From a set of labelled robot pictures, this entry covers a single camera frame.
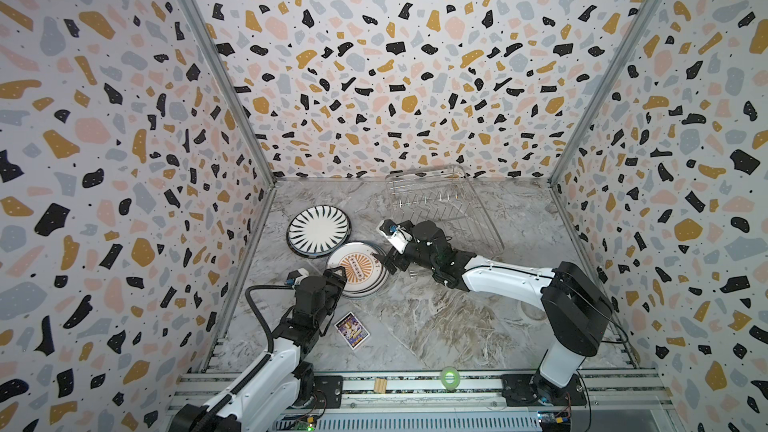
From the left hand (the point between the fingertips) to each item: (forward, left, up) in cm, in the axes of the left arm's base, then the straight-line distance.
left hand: (344, 270), depth 84 cm
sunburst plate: (+2, -6, -8) cm, 10 cm away
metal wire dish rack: (+30, -33, -3) cm, 45 cm away
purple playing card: (-14, -3, -9) cm, 17 cm away
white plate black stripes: (+20, +12, -9) cm, 25 cm away
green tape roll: (-28, -28, -10) cm, 41 cm away
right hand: (+6, -10, +9) cm, 15 cm away
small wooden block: (-27, -11, -9) cm, 31 cm away
